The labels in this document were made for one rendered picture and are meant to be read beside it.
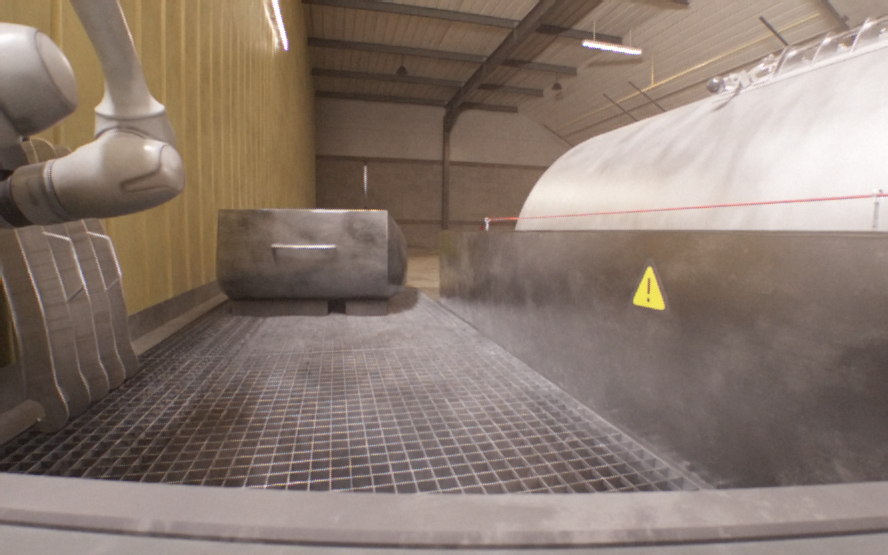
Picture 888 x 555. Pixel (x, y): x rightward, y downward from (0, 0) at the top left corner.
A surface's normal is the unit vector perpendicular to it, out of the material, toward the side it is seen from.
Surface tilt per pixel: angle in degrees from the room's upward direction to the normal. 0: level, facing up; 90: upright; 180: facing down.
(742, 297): 90
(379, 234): 90
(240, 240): 90
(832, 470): 90
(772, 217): 72
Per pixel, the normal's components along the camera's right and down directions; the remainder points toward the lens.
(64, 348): 0.24, 0.11
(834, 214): -0.92, -0.29
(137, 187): 0.46, 0.52
